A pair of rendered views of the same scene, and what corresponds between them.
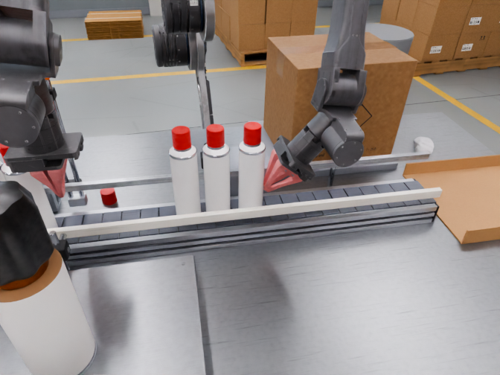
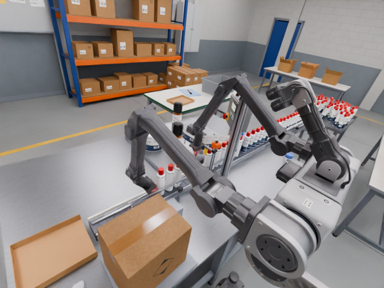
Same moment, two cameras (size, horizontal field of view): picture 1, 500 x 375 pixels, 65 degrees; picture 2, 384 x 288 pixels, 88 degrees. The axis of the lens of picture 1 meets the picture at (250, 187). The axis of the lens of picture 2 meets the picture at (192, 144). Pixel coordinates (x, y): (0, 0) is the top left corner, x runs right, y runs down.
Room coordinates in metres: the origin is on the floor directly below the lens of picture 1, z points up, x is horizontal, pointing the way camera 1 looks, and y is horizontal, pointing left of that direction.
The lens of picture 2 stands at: (1.47, -0.37, 1.87)
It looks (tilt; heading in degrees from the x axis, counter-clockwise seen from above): 33 degrees down; 146
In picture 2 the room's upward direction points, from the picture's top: 9 degrees clockwise
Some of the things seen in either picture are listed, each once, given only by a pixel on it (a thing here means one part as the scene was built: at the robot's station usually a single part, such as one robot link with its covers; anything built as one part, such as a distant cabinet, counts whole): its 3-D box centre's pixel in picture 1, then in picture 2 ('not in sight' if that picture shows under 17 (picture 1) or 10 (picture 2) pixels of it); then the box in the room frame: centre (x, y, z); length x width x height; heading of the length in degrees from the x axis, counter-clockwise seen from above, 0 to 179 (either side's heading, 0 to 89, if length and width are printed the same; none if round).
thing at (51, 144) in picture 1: (40, 134); (197, 142); (0.51, 0.32, 1.13); 0.10 x 0.07 x 0.07; 102
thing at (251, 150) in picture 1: (251, 171); (160, 181); (0.64, 0.00, 0.98); 0.05 x 0.05 x 0.20
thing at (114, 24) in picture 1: (115, 24); not in sight; (4.98, 1.70, 0.10); 0.64 x 0.52 x 0.20; 103
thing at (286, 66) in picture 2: not in sight; (286, 64); (-2.56, 5.27, 0.97); 0.47 x 0.41 x 0.37; 102
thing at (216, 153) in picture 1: (216, 173); (170, 177); (0.63, 0.07, 0.98); 0.05 x 0.05 x 0.20
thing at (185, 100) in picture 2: not in sight; (180, 100); (-0.92, 0.94, 0.82); 0.34 x 0.24 x 0.04; 112
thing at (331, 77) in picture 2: not in sight; (333, 76); (-1.34, 5.65, 0.97); 0.48 x 0.47 x 0.37; 108
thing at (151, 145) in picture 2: not in sight; (153, 138); (0.10, 0.15, 0.95); 0.20 x 0.20 x 0.14
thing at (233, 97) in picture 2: not in sight; (238, 112); (0.62, 0.52, 1.38); 0.17 x 0.10 x 0.19; 157
